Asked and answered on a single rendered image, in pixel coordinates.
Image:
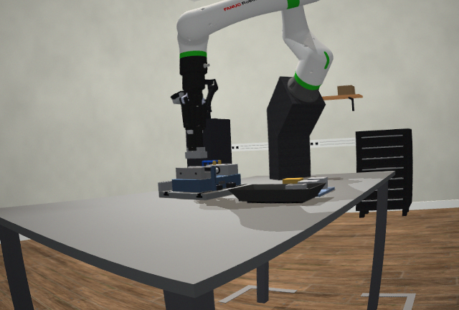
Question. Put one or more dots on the yellow block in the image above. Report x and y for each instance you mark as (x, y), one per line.
(292, 180)

